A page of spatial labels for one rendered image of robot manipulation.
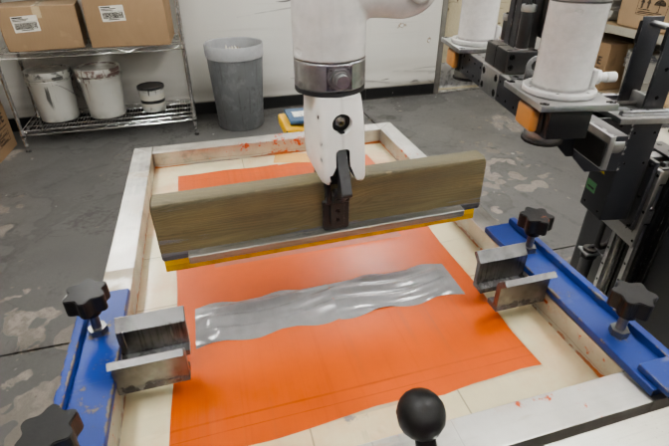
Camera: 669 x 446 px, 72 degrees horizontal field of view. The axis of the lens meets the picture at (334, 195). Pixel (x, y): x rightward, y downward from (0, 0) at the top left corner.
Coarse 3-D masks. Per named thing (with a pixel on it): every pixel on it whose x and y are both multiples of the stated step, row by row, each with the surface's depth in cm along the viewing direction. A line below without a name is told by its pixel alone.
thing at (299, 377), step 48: (192, 288) 64; (240, 288) 64; (288, 288) 64; (192, 336) 56; (288, 336) 56; (336, 336) 56; (192, 384) 50; (240, 384) 50; (288, 384) 50; (336, 384) 50; (192, 432) 46; (240, 432) 46; (288, 432) 46
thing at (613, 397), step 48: (192, 144) 99; (240, 144) 100; (288, 144) 103; (384, 144) 106; (144, 192) 81; (144, 240) 73; (480, 240) 72; (576, 336) 54; (576, 384) 46; (624, 384) 46; (480, 432) 42; (528, 432) 42; (576, 432) 43
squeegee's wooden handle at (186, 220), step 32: (416, 160) 57; (448, 160) 57; (480, 160) 58; (192, 192) 51; (224, 192) 51; (256, 192) 51; (288, 192) 52; (320, 192) 53; (352, 192) 55; (384, 192) 56; (416, 192) 57; (448, 192) 59; (480, 192) 60; (160, 224) 50; (192, 224) 51; (224, 224) 52; (256, 224) 53; (288, 224) 54; (320, 224) 56
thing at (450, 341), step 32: (320, 256) 71; (352, 256) 71; (384, 256) 71; (416, 256) 71; (448, 256) 71; (352, 320) 59; (384, 320) 59; (416, 320) 59; (448, 320) 59; (480, 320) 59; (384, 352) 54; (416, 352) 54; (448, 352) 54; (480, 352) 54; (512, 352) 54; (384, 384) 50; (416, 384) 50; (448, 384) 50
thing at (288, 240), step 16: (448, 208) 60; (352, 224) 57; (368, 224) 57; (384, 224) 57; (400, 224) 57; (256, 240) 54; (272, 240) 54; (288, 240) 54; (304, 240) 55; (320, 240) 55; (192, 256) 51; (208, 256) 52; (224, 256) 53
